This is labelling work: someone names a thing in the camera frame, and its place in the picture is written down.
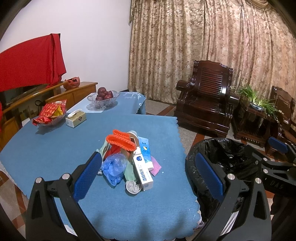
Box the orange foam fruit net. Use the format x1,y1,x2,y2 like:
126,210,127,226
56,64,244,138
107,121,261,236
106,135,137,152

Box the beige tissue box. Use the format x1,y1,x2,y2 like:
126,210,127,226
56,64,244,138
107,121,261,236
66,109,86,128

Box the green potted plant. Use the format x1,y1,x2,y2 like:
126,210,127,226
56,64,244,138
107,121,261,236
237,85,278,121

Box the dark wooden side table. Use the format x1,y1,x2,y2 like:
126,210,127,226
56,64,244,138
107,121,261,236
231,97,278,148

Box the floral beige curtain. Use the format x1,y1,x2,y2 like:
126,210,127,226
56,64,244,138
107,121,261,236
128,1,295,103

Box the glass fruit bowl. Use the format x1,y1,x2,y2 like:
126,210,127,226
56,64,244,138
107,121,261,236
87,90,120,109

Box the glass snack dish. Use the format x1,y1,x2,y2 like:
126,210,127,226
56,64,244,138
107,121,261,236
37,113,66,126

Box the blue tablecloth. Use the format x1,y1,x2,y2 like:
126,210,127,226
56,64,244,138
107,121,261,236
0,91,204,241

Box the red apples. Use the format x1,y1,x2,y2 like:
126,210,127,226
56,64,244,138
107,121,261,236
95,87,113,101

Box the pink face mask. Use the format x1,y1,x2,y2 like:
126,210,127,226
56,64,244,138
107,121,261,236
150,156,162,176

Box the blue disposable glove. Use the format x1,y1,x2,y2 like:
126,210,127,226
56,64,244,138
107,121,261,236
101,153,127,187

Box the black lined trash bin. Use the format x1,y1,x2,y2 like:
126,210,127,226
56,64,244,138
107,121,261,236
185,138,263,235

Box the white blue medicine box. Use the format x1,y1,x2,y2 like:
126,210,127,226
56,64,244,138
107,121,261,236
132,147,154,191

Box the wooden tv cabinet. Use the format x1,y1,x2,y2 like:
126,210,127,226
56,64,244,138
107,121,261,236
1,82,97,149

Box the red cloth cover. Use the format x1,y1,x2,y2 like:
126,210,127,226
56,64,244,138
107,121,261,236
1,34,66,92

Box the red plastic bag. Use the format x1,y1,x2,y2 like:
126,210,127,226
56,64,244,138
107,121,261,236
104,145,121,160

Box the blue white paper cup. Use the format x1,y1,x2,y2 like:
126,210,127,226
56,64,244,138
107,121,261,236
127,131,139,152

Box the red decorative pumpkin ornament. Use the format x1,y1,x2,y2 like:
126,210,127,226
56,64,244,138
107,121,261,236
63,77,80,90

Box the dark wooden armchair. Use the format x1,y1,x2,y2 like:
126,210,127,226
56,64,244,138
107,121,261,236
264,85,296,158
174,60,240,138

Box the red snack packets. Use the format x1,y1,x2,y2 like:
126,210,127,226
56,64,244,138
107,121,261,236
32,99,67,126

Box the green rubber glove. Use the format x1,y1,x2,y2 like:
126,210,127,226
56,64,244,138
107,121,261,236
97,140,137,182

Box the blue hand cream tube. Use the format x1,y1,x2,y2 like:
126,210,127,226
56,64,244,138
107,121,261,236
138,136,154,171

